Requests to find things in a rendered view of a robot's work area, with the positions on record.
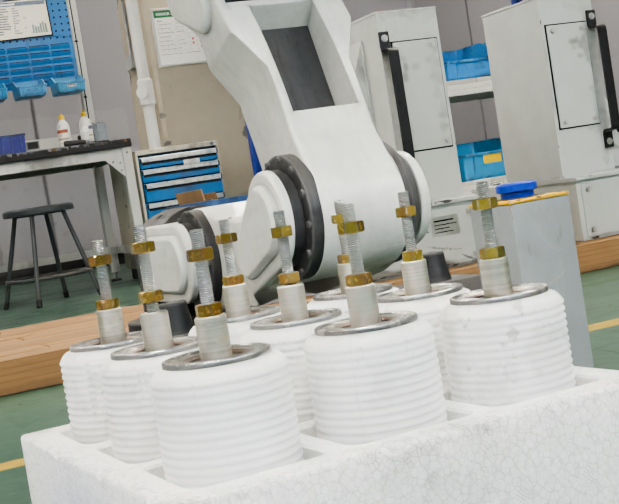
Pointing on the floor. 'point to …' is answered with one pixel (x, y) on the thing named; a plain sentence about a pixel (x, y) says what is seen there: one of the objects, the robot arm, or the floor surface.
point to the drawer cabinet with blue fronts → (166, 183)
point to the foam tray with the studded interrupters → (402, 459)
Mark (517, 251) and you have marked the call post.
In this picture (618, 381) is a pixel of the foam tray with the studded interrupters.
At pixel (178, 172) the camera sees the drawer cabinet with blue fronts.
